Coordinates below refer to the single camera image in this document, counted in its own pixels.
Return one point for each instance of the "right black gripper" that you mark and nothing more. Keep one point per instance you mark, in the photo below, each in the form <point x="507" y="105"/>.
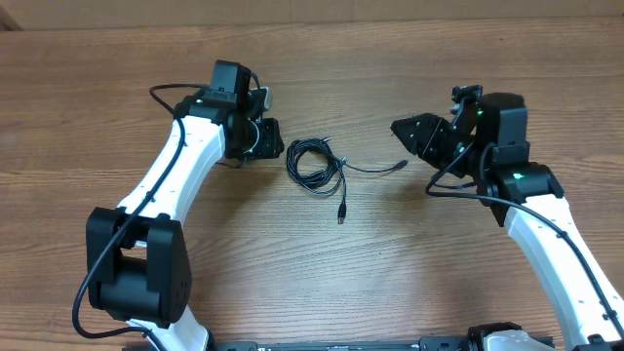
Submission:
<point x="422" y="141"/>

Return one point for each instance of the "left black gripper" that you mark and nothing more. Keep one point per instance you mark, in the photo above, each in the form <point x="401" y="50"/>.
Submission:
<point x="269" y="145"/>

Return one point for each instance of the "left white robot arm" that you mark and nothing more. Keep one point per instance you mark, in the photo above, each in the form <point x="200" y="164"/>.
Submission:
<point x="139" y="274"/>

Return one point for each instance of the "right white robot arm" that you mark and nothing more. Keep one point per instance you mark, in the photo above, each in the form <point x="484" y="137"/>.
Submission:
<point x="483" y="154"/>

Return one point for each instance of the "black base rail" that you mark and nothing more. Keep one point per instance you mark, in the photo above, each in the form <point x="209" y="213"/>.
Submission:
<point x="426" y="343"/>

